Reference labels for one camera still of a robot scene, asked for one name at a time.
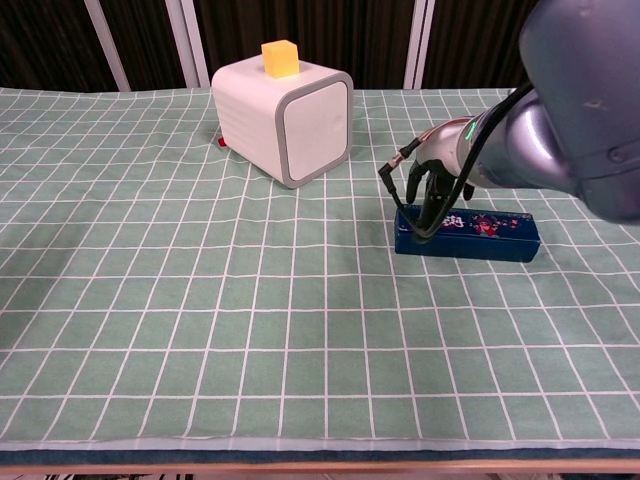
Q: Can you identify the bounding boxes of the white toaster-shaped box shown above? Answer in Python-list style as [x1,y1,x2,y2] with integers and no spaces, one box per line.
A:
[210,49,355,190]

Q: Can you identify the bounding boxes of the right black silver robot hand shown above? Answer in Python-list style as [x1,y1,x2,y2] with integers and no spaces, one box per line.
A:
[405,117,484,240]

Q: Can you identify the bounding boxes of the thin white frame post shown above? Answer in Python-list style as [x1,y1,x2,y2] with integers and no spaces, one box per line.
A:
[83,0,132,92]

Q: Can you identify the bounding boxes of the wide white frame post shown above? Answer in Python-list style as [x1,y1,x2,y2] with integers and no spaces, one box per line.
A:
[164,0,211,89]

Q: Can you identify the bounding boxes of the green grid tablecloth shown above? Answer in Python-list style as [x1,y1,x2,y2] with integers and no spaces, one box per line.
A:
[0,87,640,451]

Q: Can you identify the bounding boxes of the blue pencil case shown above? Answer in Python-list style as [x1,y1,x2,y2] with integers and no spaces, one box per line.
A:
[393,204,543,265]

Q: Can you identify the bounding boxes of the yellow cube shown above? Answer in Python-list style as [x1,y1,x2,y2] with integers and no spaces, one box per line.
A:
[260,39,300,80]

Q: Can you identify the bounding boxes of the dark pleated curtain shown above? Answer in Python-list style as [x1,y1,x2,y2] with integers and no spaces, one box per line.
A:
[0,0,531,92]

